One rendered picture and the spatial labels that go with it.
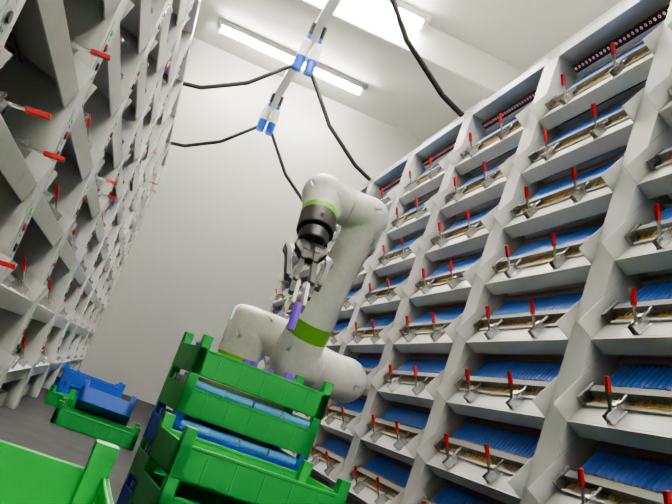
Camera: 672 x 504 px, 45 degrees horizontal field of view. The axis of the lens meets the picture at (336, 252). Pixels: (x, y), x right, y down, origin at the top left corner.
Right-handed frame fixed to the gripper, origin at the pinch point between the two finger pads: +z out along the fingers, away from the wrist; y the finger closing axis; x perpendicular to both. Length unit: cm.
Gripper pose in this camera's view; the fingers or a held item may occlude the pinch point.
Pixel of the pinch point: (299, 296)
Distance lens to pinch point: 184.5
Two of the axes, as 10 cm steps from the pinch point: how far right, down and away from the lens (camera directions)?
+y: -9.3, -3.3, -1.4
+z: -1.4, 7.0, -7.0
